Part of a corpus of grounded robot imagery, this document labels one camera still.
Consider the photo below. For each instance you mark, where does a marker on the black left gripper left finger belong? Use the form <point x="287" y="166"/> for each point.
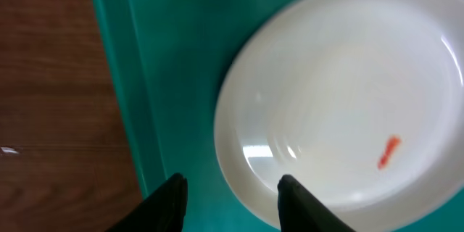
<point x="163" y="211"/>

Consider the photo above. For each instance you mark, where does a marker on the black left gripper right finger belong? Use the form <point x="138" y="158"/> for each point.
<point x="300" y="211"/>

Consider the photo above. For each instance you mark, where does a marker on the white plate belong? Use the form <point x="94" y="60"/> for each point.
<point x="321" y="87"/>

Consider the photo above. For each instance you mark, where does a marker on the teal plastic tray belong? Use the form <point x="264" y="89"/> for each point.
<point x="168" y="60"/>

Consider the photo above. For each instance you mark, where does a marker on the red stain on white plate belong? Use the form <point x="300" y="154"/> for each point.
<point x="391" y="146"/>

